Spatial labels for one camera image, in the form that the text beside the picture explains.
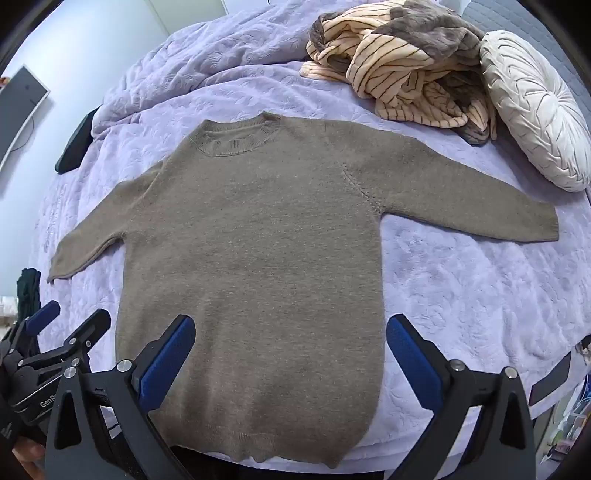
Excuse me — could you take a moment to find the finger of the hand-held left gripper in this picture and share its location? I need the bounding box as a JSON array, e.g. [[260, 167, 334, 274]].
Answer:
[[16, 308, 112, 385], [7, 300, 62, 352]]

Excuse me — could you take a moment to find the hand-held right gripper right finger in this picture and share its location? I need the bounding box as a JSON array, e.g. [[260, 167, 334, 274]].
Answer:
[[385, 314, 536, 480]]

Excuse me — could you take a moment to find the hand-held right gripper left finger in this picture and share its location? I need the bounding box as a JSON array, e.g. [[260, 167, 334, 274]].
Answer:
[[45, 314, 197, 480]]

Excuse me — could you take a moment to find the olive brown knit sweater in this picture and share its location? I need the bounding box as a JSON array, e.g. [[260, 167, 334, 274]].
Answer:
[[47, 113, 560, 468]]

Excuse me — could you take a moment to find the person's left hand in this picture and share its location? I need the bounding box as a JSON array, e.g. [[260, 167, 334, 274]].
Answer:
[[11, 436, 47, 477]]

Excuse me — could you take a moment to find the dark green clothing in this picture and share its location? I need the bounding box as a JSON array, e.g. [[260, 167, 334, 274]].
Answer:
[[17, 268, 43, 324]]

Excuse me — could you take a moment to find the lavender embossed blanket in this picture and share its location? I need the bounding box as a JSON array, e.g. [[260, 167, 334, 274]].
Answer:
[[30, 0, 591, 462]]

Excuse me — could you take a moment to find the black flat bar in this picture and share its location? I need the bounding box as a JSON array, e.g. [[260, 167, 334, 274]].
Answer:
[[529, 355, 572, 407]]

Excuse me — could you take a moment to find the black flat cushion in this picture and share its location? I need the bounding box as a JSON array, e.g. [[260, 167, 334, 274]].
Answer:
[[55, 105, 103, 174]]

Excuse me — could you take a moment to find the round white pleated pillow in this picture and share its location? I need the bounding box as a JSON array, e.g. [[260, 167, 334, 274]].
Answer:
[[479, 30, 591, 192]]

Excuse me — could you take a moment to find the cream striped fleece garment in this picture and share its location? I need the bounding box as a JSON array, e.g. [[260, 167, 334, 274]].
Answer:
[[300, 0, 498, 147]]

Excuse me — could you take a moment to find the grey quilted headboard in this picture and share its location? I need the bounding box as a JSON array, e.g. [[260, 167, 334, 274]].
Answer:
[[462, 0, 591, 107]]

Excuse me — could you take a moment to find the wall-mounted monitor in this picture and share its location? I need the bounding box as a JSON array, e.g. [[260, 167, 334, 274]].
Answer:
[[0, 65, 51, 160]]

